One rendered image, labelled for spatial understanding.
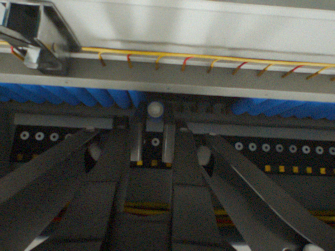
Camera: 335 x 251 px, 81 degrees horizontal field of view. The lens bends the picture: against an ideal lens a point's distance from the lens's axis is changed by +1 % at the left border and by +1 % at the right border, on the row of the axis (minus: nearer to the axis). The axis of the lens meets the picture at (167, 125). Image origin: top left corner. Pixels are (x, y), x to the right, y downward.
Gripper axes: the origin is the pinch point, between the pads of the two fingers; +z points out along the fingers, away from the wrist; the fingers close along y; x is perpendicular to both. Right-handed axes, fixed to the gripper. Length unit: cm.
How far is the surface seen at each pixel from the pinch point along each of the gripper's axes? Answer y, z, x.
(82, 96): -7.7, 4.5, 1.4
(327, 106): 18.0, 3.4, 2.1
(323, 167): 25.0, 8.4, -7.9
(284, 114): 16.0, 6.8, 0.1
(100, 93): -5.6, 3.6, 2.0
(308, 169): 22.6, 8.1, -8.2
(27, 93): -13.7, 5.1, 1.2
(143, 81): -1.0, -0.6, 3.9
